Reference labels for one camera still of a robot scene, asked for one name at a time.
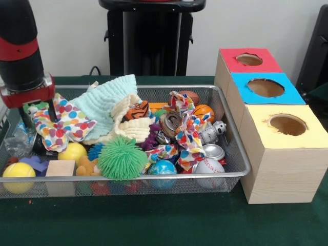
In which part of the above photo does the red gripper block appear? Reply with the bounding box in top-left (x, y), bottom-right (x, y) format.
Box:
top-left (0, 76), bottom-right (58, 134)

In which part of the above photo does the colourful dotted cloth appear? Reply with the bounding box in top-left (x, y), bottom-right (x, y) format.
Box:
top-left (32, 92), bottom-right (97, 152)
top-left (169, 90), bottom-right (207, 171)

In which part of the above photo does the cream knitted cloth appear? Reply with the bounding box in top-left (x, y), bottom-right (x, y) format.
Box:
top-left (81, 92), bottom-right (156, 145)

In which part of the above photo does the silver mesh bin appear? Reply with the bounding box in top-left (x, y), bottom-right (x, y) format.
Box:
top-left (0, 85), bottom-right (251, 200)

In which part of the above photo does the wooden box with three holes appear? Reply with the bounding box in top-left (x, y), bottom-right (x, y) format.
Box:
top-left (214, 47), bottom-right (328, 205)

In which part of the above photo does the green spiky ball with eyes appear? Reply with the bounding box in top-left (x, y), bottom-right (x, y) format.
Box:
top-left (23, 101), bottom-right (51, 117)

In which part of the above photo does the green spiky rubber ball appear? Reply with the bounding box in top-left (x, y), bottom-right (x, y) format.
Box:
top-left (96, 135), bottom-right (149, 181)

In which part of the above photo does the blue globe ball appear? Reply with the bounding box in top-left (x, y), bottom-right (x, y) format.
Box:
top-left (148, 159), bottom-right (178, 191)

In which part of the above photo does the brown toy football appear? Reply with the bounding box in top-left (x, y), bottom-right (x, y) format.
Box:
top-left (176, 90), bottom-right (200, 106)

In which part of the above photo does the dark green table cloth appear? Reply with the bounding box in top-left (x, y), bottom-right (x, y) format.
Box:
top-left (0, 75), bottom-right (328, 246)

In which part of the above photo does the orange toy basketball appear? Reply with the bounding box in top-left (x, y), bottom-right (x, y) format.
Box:
top-left (192, 104), bottom-right (215, 124)

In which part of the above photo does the white baseball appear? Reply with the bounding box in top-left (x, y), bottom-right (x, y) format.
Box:
top-left (194, 157), bottom-right (226, 189)

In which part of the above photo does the small green covered table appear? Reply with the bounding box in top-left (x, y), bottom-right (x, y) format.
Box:
top-left (306, 81), bottom-right (328, 106)

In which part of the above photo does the black floor stand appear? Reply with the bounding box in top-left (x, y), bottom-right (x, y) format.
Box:
top-left (296, 4), bottom-right (328, 89)

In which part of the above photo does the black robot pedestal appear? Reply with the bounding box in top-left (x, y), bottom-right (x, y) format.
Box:
top-left (98, 0), bottom-right (207, 76)

